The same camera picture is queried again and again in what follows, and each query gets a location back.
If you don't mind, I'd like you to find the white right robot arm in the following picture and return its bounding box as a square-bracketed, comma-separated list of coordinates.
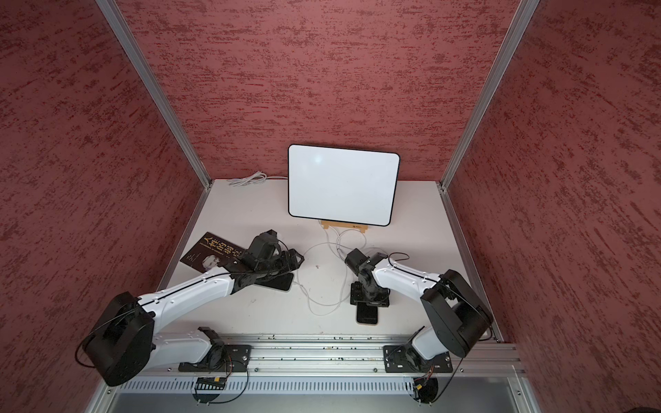
[344, 249, 494, 372]

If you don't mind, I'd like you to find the wooden board stand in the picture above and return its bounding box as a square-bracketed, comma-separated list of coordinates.
[320, 220, 368, 233]

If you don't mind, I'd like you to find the left aluminium corner post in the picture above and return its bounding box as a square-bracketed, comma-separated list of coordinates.
[95, 0, 213, 190]

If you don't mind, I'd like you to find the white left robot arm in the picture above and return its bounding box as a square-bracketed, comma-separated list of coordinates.
[74, 231, 305, 386]

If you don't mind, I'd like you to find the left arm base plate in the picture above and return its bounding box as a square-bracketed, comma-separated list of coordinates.
[178, 345, 252, 375]

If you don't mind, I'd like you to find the aluminium corner post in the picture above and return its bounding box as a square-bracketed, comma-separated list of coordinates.
[438, 0, 542, 191]
[95, 0, 213, 190]

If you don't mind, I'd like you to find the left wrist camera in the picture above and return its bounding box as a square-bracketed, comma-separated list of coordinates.
[253, 229, 279, 254]

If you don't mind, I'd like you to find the coiled white cable at back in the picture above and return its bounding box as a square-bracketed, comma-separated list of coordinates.
[226, 171, 288, 188]

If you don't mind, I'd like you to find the white board black frame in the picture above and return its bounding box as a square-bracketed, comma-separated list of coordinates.
[287, 145, 400, 226]

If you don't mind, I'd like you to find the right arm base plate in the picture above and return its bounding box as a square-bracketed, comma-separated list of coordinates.
[382, 344, 454, 373]

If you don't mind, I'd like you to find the right aluminium corner post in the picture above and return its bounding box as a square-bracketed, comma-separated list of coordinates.
[438, 0, 542, 191]

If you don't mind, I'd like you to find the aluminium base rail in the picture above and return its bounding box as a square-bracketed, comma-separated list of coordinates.
[118, 333, 526, 377]

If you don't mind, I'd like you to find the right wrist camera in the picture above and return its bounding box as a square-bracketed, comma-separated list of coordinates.
[344, 249, 368, 275]

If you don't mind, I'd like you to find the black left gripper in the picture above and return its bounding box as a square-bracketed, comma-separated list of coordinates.
[256, 248, 305, 278]

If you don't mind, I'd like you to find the pink-cased phone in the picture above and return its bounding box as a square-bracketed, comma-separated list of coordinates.
[356, 303, 379, 325]

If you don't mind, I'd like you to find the white slotted cable duct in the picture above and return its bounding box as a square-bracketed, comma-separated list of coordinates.
[117, 376, 414, 396]

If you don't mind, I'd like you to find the dark book with portrait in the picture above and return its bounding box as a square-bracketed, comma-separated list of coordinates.
[180, 232, 244, 273]

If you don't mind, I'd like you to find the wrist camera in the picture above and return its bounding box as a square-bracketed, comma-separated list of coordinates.
[344, 249, 368, 275]
[253, 229, 279, 254]

